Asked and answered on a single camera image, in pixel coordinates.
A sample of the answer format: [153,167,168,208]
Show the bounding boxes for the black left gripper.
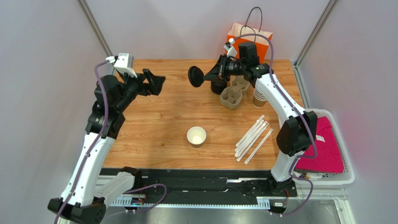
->
[116,69,167,112]

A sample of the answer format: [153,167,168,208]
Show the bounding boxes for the white wrapped straw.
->
[235,120,269,157]
[235,114,265,147]
[235,123,269,161]
[244,128,274,165]

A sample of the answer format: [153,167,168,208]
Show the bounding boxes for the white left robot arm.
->
[48,69,166,224]

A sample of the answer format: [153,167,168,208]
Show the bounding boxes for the orange paper bag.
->
[227,7,273,63]

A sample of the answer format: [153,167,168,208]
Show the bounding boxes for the stack of black lids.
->
[211,80,228,95]

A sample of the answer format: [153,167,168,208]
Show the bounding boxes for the stack of paper cups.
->
[252,89,268,108]

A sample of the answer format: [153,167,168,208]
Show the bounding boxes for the pink folded cloth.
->
[295,117,344,173]

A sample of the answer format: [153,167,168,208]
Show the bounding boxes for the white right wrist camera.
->
[224,38,237,59]

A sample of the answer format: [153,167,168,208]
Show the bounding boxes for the brown paper cup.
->
[186,126,207,148]

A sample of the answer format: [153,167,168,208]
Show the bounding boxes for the black cup lid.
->
[188,66,204,88]

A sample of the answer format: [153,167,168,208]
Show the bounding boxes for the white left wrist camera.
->
[106,53,138,78]

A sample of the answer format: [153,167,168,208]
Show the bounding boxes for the white plastic basket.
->
[294,108,355,186]

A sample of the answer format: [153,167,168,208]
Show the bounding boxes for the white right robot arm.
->
[188,42,318,195]

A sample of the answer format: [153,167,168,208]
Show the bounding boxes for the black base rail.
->
[99,168,298,207]

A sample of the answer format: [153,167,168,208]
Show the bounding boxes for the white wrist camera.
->
[224,38,237,59]
[106,53,138,78]

